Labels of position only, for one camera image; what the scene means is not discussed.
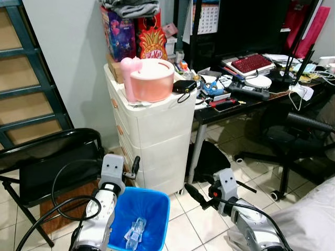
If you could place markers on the clear plastic bottle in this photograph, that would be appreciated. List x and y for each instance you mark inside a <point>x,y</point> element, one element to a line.
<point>135,234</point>

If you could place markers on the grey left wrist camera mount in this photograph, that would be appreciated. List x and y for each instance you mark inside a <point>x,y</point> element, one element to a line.
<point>112,168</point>

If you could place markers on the black bag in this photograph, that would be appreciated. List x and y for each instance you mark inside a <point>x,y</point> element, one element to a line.
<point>212,162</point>

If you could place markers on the black desk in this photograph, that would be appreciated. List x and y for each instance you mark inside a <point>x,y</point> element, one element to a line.
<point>251,107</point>

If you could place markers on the purple printed box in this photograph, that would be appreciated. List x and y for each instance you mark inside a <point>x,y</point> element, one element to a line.
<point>120,36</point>

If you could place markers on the white wall calendar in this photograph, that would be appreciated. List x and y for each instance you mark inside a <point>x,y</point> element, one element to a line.
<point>207,18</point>

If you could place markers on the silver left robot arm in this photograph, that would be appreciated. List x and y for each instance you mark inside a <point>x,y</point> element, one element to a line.
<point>99,219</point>

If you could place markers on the black power bank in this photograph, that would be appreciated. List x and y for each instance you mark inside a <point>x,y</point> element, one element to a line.
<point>184,85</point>

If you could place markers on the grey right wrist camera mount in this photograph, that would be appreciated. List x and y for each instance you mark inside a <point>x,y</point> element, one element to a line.
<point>226,184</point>

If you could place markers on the pink bag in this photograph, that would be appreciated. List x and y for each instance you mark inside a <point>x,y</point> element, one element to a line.
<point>309,29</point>

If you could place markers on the black folding chair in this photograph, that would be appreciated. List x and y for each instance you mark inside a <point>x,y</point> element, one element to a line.
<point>47,162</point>

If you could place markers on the teal framed panel door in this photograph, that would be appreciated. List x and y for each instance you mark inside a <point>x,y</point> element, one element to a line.
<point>31,73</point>

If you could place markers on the black monitor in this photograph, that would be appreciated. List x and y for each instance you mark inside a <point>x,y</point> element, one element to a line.
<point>251,23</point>

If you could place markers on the red pineapple KitKat bag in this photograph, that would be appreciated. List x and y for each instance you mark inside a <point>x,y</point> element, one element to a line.
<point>153,44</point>

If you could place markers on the pink round pet fountain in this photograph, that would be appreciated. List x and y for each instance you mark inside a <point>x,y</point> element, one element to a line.
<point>152,81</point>

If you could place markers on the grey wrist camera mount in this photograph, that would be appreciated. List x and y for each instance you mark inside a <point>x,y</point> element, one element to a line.
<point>226,184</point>
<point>112,168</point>

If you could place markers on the blue plastic waste bin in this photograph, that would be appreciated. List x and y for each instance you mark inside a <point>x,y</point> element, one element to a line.
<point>149,209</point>

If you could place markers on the brown floor mat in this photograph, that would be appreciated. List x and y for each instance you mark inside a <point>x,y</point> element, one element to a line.
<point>49,212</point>

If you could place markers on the red keyboard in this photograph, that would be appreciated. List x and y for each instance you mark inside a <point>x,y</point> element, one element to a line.
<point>251,64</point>

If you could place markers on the grey folded clothes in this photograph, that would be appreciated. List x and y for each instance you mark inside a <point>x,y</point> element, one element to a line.
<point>131,8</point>

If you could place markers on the white round scale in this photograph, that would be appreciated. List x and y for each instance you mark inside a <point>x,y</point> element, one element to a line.
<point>259,82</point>

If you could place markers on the white plastic drawer cabinet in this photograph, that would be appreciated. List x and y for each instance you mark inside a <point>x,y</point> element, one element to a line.
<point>157,141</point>

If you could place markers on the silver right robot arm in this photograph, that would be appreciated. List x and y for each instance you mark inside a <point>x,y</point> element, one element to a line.
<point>256,230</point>

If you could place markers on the blue tape dispenser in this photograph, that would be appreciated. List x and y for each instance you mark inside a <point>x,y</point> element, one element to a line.
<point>213,88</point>

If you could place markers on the black office chair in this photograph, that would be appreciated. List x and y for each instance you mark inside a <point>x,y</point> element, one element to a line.
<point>290,136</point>

